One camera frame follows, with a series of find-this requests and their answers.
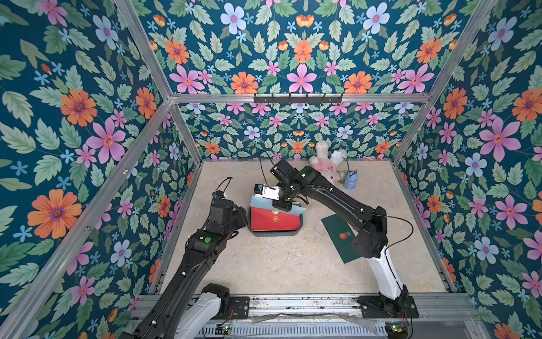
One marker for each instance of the red envelope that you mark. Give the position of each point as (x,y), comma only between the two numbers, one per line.
(264,220)

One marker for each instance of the white plush bunny pink shirt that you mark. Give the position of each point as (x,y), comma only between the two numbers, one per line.
(327,163)

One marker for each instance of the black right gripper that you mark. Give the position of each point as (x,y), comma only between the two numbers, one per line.
(281,201)

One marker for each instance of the dark green envelope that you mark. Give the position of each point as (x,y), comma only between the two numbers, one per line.
(341,236)

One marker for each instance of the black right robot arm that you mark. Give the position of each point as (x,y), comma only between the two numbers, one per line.
(371,225)

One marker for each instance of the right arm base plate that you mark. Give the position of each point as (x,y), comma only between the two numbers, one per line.
(380,307)

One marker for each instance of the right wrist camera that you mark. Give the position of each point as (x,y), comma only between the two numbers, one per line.
(267,192)

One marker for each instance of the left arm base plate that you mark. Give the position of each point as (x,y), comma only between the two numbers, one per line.
(234,308)

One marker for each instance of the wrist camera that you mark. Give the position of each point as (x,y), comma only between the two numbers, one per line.
(267,192)
(218,195)

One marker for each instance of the light blue envelope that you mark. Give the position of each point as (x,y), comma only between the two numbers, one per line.
(266,204)

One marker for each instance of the blue faceted toy figure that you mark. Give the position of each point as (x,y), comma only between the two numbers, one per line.
(351,180)

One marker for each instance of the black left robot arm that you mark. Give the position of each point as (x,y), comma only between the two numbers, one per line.
(201,253)

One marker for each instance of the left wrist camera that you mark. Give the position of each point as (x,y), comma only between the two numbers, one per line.
(218,195)

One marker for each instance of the teal storage box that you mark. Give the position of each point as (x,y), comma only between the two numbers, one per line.
(272,234)

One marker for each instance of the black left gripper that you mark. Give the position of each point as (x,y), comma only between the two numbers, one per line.
(240,215)

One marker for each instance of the white vent grille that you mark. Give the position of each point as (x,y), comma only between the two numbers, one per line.
(298,330)

